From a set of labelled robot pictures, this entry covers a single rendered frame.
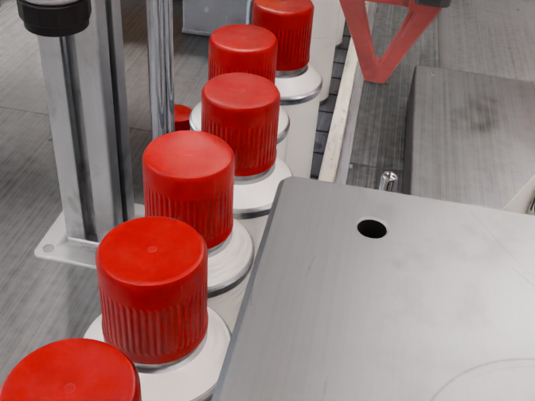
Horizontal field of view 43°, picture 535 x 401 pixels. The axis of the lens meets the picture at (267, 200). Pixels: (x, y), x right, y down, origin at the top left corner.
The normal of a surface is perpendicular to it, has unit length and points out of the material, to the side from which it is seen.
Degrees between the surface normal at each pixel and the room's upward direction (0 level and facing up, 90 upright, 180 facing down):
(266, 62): 90
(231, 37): 2
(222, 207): 90
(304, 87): 45
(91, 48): 90
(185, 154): 3
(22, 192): 0
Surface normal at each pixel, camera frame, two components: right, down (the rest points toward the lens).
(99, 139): -0.19, 0.58
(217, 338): 0.71, -0.56
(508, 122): 0.07, -0.79
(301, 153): 0.61, 0.51
